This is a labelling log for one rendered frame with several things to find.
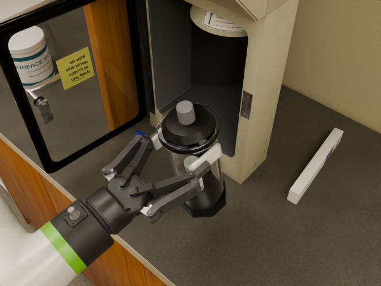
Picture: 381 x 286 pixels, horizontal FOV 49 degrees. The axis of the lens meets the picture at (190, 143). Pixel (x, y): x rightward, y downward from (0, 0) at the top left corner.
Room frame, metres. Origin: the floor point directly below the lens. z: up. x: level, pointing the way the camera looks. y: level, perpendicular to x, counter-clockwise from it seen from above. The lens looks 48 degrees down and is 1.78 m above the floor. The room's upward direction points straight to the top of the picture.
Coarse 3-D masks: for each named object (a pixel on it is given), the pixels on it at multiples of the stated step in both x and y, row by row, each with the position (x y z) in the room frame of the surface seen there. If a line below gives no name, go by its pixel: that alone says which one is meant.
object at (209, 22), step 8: (192, 8) 0.79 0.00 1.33; (200, 8) 0.76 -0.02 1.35; (192, 16) 0.77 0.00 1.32; (200, 16) 0.75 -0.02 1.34; (208, 16) 0.73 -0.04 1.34; (216, 16) 0.72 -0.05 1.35; (200, 24) 0.74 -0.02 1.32; (208, 24) 0.72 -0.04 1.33; (216, 24) 0.72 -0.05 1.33; (224, 24) 0.71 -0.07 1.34; (232, 24) 0.71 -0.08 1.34; (216, 32) 0.71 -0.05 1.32; (224, 32) 0.71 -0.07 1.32; (232, 32) 0.70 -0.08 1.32; (240, 32) 0.70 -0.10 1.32
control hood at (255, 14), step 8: (208, 0) 0.67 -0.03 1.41; (216, 0) 0.63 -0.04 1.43; (224, 0) 0.60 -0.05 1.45; (232, 0) 0.57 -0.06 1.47; (240, 0) 0.56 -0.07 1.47; (248, 0) 0.58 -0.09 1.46; (256, 0) 0.59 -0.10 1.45; (264, 0) 0.61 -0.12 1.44; (232, 8) 0.61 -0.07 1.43; (240, 8) 0.58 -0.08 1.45; (248, 8) 0.58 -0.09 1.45; (256, 8) 0.60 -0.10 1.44; (264, 8) 0.61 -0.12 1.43; (248, 16) 0.60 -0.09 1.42; (256, 16) 0.60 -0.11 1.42
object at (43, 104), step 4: (40, 100) 0.64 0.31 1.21; (44, 100) 0.63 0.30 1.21; (36, 104) 0.63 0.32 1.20; (40, 104) 0.62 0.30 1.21; (44, 104) 0.63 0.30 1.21; (48, 104) 0.63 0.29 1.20; (40, 108) 0.62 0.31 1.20; (44, 108) 0.62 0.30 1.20; (48, 108) 0.63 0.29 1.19; (44, 112) 0.62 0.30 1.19; (48, 112) 0.63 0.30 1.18; (44, 116) 0.62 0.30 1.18; (48, 116) 0.63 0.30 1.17; (52, 116) 0.63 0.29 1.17; (44, 120) 0.62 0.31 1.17; (48, 120) 0.63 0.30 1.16; (52, 120) 0.63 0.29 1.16
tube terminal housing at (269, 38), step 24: (192, 0) 0.73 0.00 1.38; (288, 0) 0.67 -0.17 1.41; (240, 24) 0.65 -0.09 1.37; (264, 24) 0.62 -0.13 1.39; (288, 24) 0.69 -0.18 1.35; (264, 48) 0.63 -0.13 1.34; (288, 48) 0.70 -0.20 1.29; (264, 72) 0.64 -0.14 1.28; (264, 96) 0.65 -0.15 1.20; (240, 120) 0.64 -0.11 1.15; (264, 120) 0.67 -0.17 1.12; (240, 144) 0.63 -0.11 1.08; (264, 144) 0.69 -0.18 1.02; (240, 168) 0.63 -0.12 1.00
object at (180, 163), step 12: (216, 120) 0.50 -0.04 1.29; (216, 132) 0.47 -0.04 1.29; (168, 144) 0.45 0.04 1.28; (192, 144) 0.45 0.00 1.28; (204, 144) 0.45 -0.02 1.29; (180, 156) 0.45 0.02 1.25; (192, 156) 0.45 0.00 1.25; (180, 168) 0.46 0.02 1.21; (216, 168) 0.47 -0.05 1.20; (204, 180) 0.45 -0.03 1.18; (216, 180) 0.47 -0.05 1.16; (204, 192) 0.45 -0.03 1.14; (216, 192) 0.46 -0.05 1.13; (192, 204) 0.46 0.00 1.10; (204, 204) 0.45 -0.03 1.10
